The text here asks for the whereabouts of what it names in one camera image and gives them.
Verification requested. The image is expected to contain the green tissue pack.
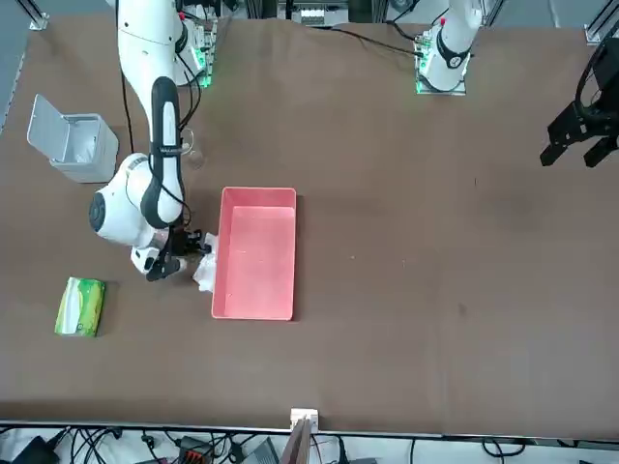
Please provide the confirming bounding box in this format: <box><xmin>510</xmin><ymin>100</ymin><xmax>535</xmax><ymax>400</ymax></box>
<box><xmin>53</xmin><ymin>276</ymin><xmax>107</xmax><ymax>338</ymax></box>

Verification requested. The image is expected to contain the pink plastic container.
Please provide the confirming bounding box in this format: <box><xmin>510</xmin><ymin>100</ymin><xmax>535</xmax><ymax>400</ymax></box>
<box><xmin>210</xmin><ymin>187</ymin><xmax>298</xmax><ymax>322</ymax></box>

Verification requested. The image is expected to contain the white lidded trash bin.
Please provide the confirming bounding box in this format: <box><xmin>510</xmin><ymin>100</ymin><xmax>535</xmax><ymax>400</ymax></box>
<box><xmin>27</xmin><ymin>94</ymin><xmax>120</xmax><ymax>185</ymax></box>

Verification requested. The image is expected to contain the large glass beaker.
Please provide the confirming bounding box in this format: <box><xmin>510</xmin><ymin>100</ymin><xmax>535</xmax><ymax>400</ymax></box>
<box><xmin>181</xmin><ymin>128</ymin><xmax>204</xmax><ymax>171</ymax></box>

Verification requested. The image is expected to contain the white tissue sheet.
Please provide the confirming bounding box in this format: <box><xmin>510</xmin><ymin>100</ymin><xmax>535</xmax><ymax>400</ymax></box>
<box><xmin>192</xmin><ymin>232</ymin><xmax>221</xmax><ymax>294</ymax></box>

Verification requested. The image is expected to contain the black cable across table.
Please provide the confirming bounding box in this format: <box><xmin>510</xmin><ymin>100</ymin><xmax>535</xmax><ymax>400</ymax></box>
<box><xmin>309</xmin><ymin>21</ymin><xmax>422</xmax><ymax>55</ymax></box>

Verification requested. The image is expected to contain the dark grey power box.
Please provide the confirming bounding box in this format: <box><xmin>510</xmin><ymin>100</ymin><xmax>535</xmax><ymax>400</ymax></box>
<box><xmin>244</xmin><ymin>437</ymin><xmax>280</xmax><ymax>464</ymax></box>

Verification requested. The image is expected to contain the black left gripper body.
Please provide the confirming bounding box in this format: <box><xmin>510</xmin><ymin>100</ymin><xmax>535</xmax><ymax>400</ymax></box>
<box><xmin>587</xmin><ymin>37</ymin><xmax>619</xmax><ymax>120</ymax></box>

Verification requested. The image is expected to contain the black device with red parts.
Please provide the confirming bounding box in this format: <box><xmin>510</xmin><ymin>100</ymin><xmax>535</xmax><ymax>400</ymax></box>
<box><xmin>177</xmin><ymin>436</ymin><xmax>215</xmax><ymax>464</ymax></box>

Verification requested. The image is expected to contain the black left gripper cable loop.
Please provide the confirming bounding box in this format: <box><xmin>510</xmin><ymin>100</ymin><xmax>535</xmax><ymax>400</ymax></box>
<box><xmin>576</xmin><ymin>45</ymin><xmax>604</xmax><ymax>115</ymax></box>

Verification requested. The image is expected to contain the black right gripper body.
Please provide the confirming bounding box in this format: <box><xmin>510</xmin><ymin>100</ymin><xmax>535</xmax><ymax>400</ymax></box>
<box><xmin>169</xmin><ymin>230</ymin><xmax>193</xmax><ymax>258</ymax></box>

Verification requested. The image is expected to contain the aluminium frame post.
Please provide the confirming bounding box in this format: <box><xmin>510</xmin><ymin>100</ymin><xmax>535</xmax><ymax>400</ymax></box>
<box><xmin>282</xmin><ymin>408</ymin><xmax>321</xmax><ymax>464</ymax></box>

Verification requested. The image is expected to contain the aluminium corner profile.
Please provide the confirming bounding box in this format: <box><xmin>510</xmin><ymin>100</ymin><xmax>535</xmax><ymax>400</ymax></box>
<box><xmin>583</xmin><ymin>9</ymin><xmax>611</xmax><ymax>45</ymax></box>
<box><xmin>28</xmin><ymin>0</ymin><xmax>50</xmax><ymax>31</ymax></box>

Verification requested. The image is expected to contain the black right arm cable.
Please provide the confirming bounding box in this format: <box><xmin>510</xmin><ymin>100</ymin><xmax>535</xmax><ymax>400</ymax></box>
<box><xmin>119</xmin><ymin>47</ymin><xmax>204</xmax><ymax>228</ymax></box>

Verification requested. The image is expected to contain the black power adapter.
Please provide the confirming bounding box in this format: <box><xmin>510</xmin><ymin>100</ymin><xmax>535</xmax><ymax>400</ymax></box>
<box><xmin>9</xmin><ymin>434</ymin><xmax>57</xmax><ymax>464</ymax></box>

